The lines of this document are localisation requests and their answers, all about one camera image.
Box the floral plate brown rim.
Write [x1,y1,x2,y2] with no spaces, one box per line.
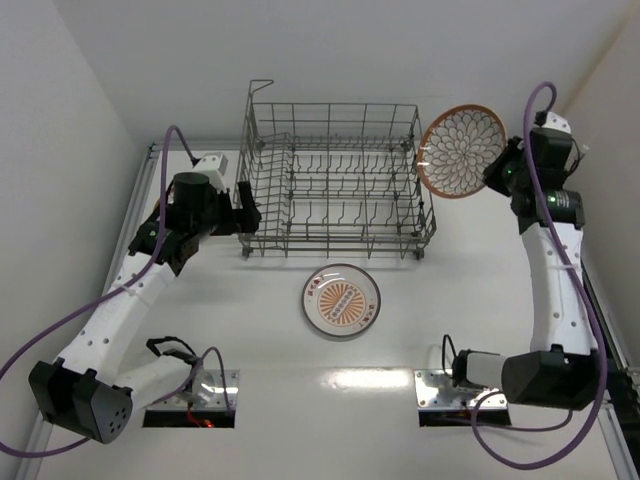
[416,104,507,199]

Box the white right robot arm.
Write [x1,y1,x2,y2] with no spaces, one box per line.
[452,124,600,410]

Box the grey wire dish rack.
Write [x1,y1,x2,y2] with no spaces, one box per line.
[236,79,436,259]

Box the aluminium frame rail right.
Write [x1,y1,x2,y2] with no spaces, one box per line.
[581,248,639,479]

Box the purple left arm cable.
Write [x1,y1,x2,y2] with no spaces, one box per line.
[0,124,236,459]

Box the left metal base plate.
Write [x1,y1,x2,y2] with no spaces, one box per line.
[147,370,240,413]

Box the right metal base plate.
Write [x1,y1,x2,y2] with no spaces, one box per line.
[414,369,508,413]

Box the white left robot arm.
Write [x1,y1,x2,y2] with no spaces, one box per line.
[29,172,261,444]

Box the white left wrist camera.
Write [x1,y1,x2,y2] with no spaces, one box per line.
[193,152,228,191]

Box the metal base plate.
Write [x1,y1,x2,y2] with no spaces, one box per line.
[147,370,240,413]
[414,369,508,413]

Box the orange sunburst plate dark rim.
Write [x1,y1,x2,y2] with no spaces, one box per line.
[301,263,382,340]

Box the black wall cable white plug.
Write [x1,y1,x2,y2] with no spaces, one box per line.
[568,143,590,174]

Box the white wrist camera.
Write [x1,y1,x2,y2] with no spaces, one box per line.
[534,110,572,135]
[193,152,228,191]

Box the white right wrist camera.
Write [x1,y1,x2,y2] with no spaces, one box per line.
[534,110,572,135]

